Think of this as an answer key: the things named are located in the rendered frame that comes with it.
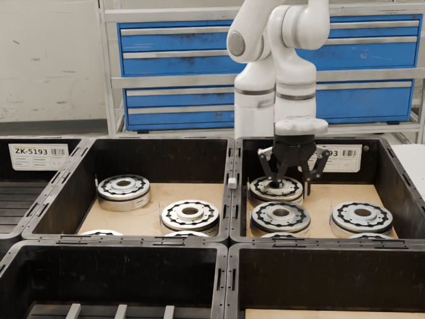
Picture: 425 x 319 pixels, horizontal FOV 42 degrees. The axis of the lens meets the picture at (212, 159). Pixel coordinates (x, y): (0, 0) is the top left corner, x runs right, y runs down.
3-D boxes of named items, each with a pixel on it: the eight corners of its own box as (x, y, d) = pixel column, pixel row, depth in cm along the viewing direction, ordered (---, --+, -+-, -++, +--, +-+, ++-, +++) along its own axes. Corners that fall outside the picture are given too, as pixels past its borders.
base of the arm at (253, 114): (230, 152, 136) (230, 85, 129) (266, 149, 138) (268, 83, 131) (239, 167, 128) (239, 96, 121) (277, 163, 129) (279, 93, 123)
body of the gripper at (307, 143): (313, 110, 104) (310, 156, 108) (269, 112, 104) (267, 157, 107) (322, 123, 97) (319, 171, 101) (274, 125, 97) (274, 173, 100)
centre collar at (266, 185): (262, 181, 108) (262, 178, 108) (286, 180, 108) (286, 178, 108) (265, 193, 103) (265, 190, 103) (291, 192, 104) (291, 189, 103)
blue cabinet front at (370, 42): (276, 124, 294) (278, 18, 271) (408, 119, 295) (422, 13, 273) (276, 126, 291) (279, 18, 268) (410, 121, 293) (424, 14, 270)
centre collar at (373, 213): (346, 207, 98) (347, 204, 97) (375, 209, 97) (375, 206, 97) (348, 221, 93) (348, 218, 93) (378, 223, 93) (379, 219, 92)
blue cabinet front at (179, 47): (126, 130, 291) (116, 23, 269) (260, 125, 293) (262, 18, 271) (125, 131, 289) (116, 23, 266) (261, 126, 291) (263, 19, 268)
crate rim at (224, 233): (92, 146, 115) (91, 135, 114) (235, 147, 113) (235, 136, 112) (19, 253, 78) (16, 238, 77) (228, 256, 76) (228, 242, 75)
